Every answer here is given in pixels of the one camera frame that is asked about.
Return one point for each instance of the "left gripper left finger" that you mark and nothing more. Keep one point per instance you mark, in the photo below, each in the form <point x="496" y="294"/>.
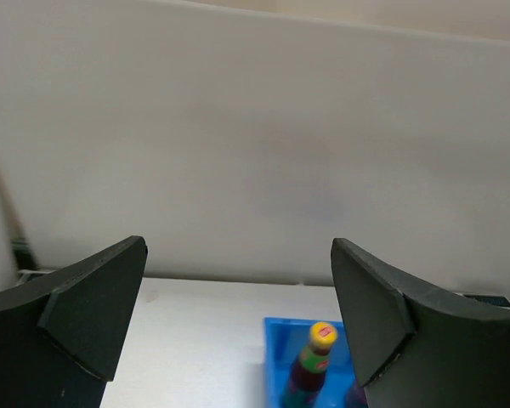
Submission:
<point x="62" y="334"/>

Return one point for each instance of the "tall sauce bottle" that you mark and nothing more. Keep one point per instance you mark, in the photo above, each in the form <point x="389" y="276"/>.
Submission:
<point x="355" y="397"/>
<point x="307" y="375"/>

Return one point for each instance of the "blue three-compartment plastic bin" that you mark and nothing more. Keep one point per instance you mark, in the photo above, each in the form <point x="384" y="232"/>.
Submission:
<point x="284" y="339"/>

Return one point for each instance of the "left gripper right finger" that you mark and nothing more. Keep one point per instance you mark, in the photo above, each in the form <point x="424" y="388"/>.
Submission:
<point x="414" y="344"/>

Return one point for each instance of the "right black corner label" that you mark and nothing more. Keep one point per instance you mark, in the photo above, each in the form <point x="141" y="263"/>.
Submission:
<point x="495" y="300"/>

